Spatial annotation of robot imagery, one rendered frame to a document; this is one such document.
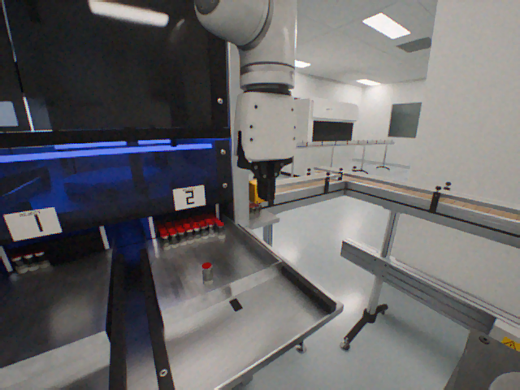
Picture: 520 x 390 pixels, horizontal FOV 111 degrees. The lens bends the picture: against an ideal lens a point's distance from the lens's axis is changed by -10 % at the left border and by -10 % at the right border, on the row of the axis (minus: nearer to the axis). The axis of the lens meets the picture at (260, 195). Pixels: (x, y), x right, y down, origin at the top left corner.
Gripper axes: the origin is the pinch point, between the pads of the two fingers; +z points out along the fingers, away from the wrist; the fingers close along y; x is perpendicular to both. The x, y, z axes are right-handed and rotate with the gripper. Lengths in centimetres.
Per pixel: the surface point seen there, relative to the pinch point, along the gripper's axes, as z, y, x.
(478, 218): 19, -82, 19
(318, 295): 20.3, -6.5, 8.6
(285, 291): 22.3, -3.4, 2.7
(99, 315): 22.1, 30.2, -9.8
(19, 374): 21.0, 39.0, -2.0
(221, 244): 22.1, 0.9, -21.8
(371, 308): 91, -86, -12
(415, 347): 110, -101, 12
